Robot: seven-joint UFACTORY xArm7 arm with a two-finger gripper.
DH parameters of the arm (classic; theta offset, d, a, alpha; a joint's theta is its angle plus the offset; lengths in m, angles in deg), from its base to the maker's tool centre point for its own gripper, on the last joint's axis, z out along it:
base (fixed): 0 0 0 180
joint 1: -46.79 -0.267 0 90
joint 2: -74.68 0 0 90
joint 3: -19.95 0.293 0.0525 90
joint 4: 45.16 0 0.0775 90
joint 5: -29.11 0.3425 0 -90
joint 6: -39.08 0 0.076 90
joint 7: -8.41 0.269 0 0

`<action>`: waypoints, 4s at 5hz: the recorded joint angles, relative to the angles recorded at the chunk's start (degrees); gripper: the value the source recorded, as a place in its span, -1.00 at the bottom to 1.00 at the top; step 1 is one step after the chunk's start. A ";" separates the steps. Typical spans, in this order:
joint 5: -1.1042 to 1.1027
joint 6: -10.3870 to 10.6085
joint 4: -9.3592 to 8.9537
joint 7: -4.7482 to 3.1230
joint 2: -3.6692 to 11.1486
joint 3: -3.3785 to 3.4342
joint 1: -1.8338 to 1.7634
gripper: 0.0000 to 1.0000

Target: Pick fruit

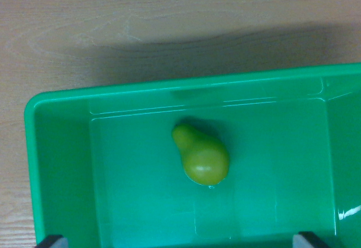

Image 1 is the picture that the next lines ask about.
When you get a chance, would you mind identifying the yellow-green plastic pear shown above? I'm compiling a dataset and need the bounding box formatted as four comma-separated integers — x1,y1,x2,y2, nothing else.
171,123,230,186

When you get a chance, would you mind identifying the green plastic bin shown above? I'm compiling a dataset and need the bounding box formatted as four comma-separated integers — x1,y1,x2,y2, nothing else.
24,63,361,248

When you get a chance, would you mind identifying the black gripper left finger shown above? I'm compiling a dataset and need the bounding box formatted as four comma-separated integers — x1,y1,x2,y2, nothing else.
34,234,69,248

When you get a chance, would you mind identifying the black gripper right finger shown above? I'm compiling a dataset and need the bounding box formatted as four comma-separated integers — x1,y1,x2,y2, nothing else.
292,231,329,248

